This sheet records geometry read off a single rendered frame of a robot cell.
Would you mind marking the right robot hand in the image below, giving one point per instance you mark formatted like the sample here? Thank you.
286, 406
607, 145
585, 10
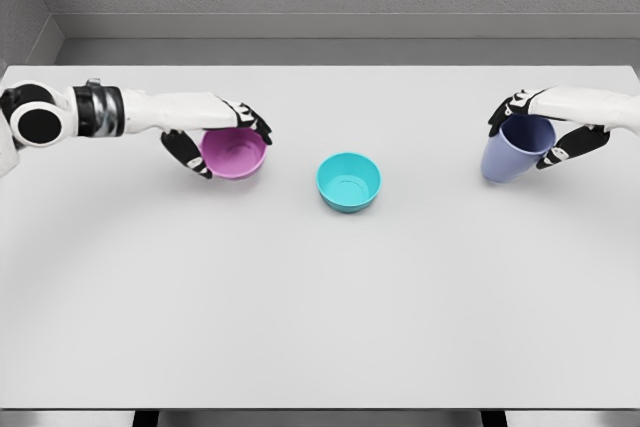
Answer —
565, 106

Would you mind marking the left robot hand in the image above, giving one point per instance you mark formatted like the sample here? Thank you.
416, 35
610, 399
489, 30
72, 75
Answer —
200, 109

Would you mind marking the pink bowl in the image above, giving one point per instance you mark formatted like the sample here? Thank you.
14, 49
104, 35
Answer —
235, 156

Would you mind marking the lavender blue cup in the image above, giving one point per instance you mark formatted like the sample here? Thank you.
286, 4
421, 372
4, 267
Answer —
515, 154

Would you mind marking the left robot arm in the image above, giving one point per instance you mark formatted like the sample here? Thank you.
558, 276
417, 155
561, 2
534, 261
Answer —
100, 111

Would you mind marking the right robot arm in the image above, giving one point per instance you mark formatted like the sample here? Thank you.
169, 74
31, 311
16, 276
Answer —
622, 111

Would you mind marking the turquoise bowl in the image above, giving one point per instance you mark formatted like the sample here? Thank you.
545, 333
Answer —
348, 182

